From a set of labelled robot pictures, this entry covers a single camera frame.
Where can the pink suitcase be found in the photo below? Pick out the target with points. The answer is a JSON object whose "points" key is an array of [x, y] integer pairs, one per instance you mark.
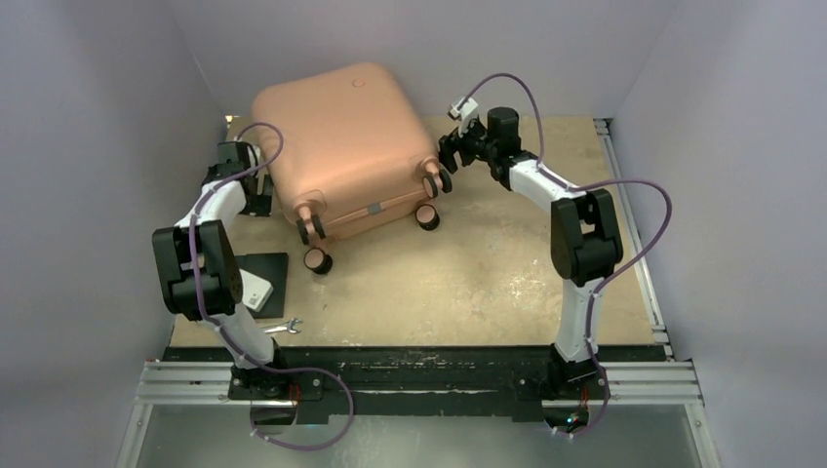
{"points": [[348, 153]]}

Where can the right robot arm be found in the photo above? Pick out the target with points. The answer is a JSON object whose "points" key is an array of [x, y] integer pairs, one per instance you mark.
{"points": [[585, 243]]}

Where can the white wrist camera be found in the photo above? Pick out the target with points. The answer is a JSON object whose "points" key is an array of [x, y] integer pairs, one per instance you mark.
{"points": [[255, 157], [463, 109]]}

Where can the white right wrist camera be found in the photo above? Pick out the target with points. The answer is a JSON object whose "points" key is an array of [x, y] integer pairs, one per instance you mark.
{"points": [[463, 109]]}

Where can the white square device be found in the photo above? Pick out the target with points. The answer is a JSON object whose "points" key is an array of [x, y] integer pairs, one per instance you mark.
{"points": [[256, 290]]}

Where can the black flat notebook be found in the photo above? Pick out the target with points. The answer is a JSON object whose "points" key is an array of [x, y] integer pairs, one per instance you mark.
{"points": [[274, 268]]}

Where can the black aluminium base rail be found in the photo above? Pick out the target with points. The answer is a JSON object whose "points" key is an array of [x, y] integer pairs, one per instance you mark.
{"points": [[482, 381]]}

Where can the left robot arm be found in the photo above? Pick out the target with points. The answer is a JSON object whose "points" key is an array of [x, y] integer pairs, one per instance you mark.
{"points": [[199, 274]]}

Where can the silver wrench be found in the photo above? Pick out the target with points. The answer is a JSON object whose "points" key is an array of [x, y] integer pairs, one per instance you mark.
{"points": [[291, 326]]}

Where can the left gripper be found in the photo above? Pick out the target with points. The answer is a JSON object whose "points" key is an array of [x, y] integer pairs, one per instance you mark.
{"points": [[262, 205]]}

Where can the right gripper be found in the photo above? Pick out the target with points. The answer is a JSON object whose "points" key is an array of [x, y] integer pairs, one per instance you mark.
{"points": [[453, 142]]}

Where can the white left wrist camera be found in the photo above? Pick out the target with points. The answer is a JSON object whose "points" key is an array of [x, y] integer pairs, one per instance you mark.
{"points": [[255, 157]]}

